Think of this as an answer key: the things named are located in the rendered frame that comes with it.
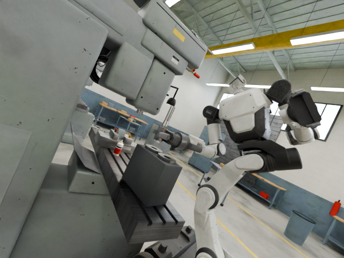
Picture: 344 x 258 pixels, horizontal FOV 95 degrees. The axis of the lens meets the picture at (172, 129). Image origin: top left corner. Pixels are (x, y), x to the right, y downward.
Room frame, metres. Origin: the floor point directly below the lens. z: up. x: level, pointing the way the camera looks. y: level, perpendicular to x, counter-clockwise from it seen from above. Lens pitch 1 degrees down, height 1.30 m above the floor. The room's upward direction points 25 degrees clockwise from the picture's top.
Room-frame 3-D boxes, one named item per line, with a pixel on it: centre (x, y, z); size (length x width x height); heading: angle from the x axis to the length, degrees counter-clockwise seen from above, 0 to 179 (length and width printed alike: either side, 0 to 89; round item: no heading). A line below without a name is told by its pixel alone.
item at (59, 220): (1.09, 0.23, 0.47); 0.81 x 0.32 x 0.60; 126
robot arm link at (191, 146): (0.89, -0.13, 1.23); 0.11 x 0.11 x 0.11; 40
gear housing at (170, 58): (1.05, 0.28, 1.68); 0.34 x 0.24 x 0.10; 126
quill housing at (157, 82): (1.08, 0.25, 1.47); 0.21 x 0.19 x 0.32; 36
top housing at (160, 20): (1.07, 0.26, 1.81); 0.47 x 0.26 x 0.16; 126
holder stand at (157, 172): (0.73, 0.00, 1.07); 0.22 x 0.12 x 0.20; 48
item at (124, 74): (0.96, 0.41, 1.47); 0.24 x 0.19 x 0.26; 36
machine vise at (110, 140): (1.22, 0.32, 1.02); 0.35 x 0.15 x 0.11; 124
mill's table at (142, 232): (1.08, 0.25, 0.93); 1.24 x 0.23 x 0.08; 36
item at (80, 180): (1.08, 0.25, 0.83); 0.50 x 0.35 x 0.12; 126
